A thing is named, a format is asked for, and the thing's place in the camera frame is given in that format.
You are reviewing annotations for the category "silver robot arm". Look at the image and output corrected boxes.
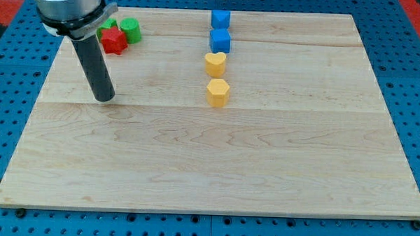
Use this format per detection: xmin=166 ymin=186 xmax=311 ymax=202
xmin=34 ymin=0 xmax=118 ymax=102

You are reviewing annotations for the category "yellow heart block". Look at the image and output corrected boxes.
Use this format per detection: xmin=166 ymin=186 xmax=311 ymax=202
xmin=204 ymin=52 xmax=227 ymax=78

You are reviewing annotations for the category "red star block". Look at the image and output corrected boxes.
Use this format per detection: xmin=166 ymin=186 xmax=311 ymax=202
xmin=101 ymin=27 xmax=128 ymax=55

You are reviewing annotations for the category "blue cube block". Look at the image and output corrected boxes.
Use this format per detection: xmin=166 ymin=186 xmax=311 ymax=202
xmin=209 ymin=29 xmax=231 ymax=53

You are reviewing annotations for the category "green block behind star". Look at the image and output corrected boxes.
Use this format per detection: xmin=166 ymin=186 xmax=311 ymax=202
xmin=97 ymin=18 xmax=118 ymax=41

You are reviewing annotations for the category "yellow hexagon block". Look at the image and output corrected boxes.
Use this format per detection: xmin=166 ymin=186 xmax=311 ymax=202
xmin=206 ymin=78 xmax=230 ymax=107

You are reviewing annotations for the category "wooden board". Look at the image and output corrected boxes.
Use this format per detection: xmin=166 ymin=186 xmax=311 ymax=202
xmin=0 ymin=8 xmax=420 ymax=220

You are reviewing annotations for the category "green cylinder block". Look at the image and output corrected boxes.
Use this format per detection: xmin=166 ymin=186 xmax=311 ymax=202
xmin=120 ymin=17 xmax=142 ymax=44

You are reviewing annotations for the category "blue triangle block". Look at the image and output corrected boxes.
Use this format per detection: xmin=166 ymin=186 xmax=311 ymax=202
xmin=211 ymin=10 xmax=231 ymax=29

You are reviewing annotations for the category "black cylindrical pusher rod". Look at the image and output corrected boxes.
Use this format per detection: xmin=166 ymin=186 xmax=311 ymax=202
xmin=72 ymin=35 xmax=115 ymax=102

